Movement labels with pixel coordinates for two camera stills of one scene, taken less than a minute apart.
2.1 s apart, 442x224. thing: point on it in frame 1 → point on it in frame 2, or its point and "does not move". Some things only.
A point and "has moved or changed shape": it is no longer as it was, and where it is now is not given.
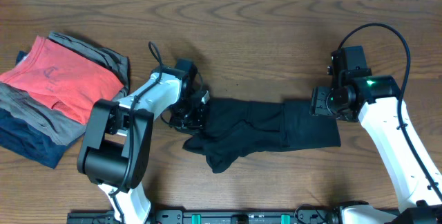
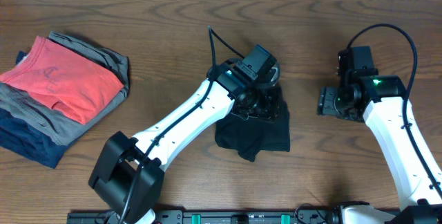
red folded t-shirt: (70, 84) does not move
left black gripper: (202, 119) → (271, 101)
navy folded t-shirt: (24, 141) does not move
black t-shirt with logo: (234, 127) has moved or changed shape
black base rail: (217, 216) does not move
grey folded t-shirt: (50, 118) does not move
